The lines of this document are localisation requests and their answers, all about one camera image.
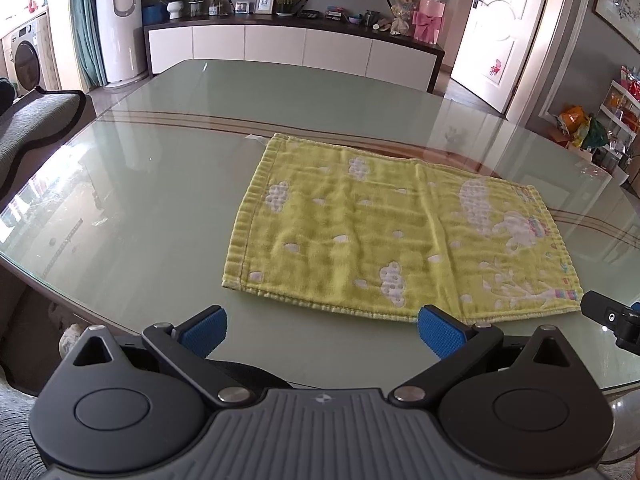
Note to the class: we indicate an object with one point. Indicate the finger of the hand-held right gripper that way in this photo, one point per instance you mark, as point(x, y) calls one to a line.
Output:
point(607, 312)

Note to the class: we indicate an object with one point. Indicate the white washing machine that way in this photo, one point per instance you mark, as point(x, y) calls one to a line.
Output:
point(27, 60)

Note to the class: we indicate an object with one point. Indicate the pink gift box with bow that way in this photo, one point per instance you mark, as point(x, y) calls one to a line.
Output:
point(428, 20)

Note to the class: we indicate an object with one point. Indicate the white dark-topped television cabinet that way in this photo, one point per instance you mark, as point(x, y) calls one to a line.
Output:
point(275, 45)

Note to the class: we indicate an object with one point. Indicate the beige plush doll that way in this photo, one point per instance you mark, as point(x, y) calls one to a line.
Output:
point(402, 15)

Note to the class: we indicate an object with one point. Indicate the grey sofa with dark trim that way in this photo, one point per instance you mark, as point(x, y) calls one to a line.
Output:
point(35, 125)

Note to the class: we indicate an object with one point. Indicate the blue box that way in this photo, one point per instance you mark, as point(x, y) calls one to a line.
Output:
point(154, 13)

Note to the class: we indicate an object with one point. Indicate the yellow printed towel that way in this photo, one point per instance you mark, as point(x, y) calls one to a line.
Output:
point(360, 230)

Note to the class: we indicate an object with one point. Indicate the small green potted plant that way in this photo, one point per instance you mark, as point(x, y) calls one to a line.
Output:
point(197, 0)

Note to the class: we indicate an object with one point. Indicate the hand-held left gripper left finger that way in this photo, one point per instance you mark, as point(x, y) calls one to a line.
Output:
point(202, 331)

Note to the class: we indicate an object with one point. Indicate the white tower air conditioner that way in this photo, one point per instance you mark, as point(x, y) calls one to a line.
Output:
point(120, 35)

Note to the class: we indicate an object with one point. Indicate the small photo frame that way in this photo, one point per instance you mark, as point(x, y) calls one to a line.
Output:
point(241, 7)

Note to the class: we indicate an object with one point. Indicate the orange and yellow bags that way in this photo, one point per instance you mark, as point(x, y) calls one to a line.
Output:
point(582, 127)

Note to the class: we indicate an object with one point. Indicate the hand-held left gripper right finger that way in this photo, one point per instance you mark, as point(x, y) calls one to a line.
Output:
point(441, 332)

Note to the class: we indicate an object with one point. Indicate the framed wall picture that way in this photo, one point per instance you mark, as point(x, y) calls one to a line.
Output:
point(620, 0)

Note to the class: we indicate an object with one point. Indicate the teal curtain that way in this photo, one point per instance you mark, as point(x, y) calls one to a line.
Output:
point(82, 20)

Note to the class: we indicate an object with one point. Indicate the large white photo frame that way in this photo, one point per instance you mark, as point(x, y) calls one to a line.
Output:
point(264, 3)

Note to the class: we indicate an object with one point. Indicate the white storage shelf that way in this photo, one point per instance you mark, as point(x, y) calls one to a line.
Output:
point(622, 125)

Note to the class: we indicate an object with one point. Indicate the white door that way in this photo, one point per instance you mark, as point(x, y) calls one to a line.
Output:
point(500, 35)

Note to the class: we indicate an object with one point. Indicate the yellow flowers in holder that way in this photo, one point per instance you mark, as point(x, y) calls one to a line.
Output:
point(285, 2)

